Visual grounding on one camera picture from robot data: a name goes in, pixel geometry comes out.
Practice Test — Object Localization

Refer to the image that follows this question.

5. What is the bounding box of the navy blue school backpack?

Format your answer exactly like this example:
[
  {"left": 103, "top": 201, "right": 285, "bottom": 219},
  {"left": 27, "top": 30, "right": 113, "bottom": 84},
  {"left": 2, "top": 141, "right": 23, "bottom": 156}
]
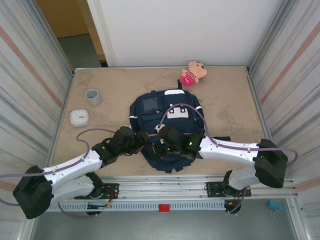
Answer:
[{"left": 129, "top": 79, "right": 232, "bottom": 174}]

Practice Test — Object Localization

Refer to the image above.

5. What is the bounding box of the grey cup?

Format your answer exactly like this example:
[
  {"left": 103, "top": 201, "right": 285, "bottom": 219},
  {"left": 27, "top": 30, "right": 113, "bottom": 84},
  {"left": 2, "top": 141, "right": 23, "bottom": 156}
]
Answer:
[{"left": 85, "top": 89, "right": 103, "bottom": 107}]

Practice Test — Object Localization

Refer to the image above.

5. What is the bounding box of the pink plush doll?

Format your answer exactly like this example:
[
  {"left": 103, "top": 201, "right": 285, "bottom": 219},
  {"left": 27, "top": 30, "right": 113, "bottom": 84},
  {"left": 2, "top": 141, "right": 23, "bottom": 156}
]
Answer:
[{"left": 179, "top": 59, "right": 208, "bottom": 88}]

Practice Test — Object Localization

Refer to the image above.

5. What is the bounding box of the blue binder clip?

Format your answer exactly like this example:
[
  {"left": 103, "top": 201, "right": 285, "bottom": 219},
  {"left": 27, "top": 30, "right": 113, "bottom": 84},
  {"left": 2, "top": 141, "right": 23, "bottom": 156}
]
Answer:
[{"left": 267, "top": 199, "right": 284, "bottom": 219}]

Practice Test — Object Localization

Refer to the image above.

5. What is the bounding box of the orange wooden door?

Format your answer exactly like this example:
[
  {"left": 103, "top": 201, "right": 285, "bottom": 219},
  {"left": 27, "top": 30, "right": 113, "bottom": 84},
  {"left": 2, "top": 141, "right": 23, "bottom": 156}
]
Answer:
[{"left": 36, "top": 0, "right": 106, "bottom": 69}]

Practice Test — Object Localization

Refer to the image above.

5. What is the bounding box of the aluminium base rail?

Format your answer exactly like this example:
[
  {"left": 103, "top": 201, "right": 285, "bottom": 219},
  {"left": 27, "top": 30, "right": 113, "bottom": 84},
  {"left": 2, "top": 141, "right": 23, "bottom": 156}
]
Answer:
[{"left": 24, "top": 174, "right": 300, "bottom": 201}]

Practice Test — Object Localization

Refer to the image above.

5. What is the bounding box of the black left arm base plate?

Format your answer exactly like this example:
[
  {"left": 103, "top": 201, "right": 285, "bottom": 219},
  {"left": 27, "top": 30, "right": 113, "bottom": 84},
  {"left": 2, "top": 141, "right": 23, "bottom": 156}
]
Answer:
[{"left": 99, "top": 183, "right": 120, "bottom": 200}]

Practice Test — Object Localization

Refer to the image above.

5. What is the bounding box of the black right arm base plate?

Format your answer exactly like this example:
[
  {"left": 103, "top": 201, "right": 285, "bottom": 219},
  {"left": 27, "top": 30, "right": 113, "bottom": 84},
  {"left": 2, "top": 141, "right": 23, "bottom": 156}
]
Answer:
[{"left": 205, "top": 181, "right": 226, "bottom": 199}]

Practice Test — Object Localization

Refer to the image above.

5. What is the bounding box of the slotted grey cable duct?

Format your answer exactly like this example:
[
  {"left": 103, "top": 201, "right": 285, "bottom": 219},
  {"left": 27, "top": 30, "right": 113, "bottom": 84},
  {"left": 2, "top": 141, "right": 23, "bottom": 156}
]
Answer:
[{"left": 44, "top": 201, "right": 227, "bottom": 213}]

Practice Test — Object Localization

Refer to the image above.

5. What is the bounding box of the aluminium frame post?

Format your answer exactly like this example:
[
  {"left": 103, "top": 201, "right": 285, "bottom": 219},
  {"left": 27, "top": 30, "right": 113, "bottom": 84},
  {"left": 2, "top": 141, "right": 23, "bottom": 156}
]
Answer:
[
  {"left": 31, "top": 0, "right": 76, "bottom": 77},
  {"left": 246, "top": 0, "right": 297, "bottom": 76}
]

